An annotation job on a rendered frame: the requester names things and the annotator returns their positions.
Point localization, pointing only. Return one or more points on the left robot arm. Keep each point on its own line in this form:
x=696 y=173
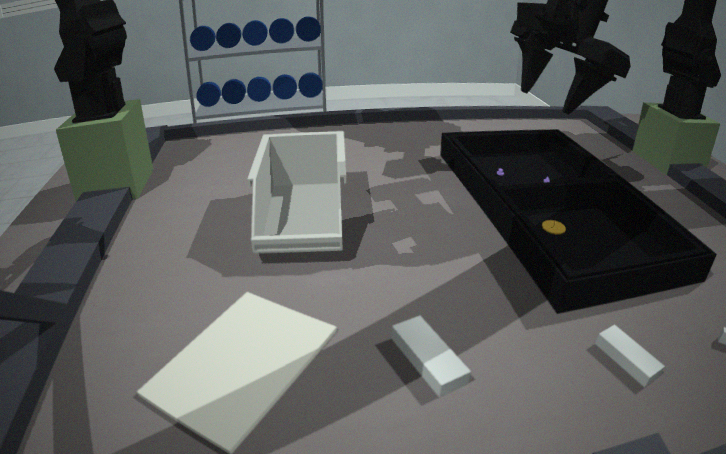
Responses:
x=91 y=33

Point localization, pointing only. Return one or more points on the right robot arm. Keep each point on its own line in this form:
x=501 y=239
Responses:
x=689 y=45

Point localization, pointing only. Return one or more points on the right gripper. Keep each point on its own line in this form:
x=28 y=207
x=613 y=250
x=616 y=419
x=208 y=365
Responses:
x=589 y=77

